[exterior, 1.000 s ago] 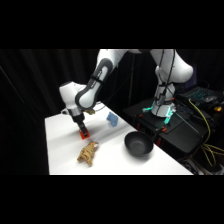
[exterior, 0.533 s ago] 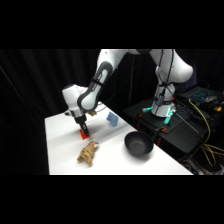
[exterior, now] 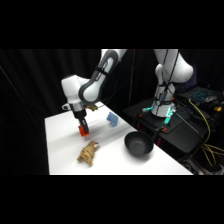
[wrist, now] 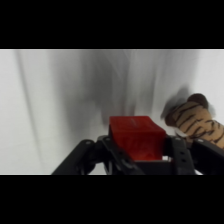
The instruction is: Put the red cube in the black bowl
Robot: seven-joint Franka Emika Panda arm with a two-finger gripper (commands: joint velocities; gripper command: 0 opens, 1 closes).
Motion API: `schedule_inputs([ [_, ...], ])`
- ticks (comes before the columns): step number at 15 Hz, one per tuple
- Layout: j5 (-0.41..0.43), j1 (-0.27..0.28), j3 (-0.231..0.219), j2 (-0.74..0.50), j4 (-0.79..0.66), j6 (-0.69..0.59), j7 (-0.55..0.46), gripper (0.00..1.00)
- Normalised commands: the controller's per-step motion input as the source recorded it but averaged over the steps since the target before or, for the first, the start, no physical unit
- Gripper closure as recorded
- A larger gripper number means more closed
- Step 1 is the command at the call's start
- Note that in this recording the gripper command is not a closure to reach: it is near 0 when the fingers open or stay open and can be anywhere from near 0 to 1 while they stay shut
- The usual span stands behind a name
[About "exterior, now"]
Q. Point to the laptop with lit keyboard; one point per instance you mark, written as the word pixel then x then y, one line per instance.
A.
pixel 201 94

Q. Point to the light blue toy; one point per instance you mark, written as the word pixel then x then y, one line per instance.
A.
pixel 112 119

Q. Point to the black curtain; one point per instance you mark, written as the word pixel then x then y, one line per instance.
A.
pixel 33 83

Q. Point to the red cube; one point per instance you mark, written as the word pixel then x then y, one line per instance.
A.
pixel 82 133

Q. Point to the striped tiger plush toy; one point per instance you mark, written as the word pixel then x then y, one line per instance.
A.
pixel 88 153

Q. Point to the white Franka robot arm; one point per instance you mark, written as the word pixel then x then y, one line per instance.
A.
pixel 96 83

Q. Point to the black robot stand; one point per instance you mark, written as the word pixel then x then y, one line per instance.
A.
pixel 181 131

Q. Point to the black bowl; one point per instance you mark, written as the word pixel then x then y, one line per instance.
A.
pixel 138 144

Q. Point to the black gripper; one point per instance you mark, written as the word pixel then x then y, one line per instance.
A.
pixel 80 115

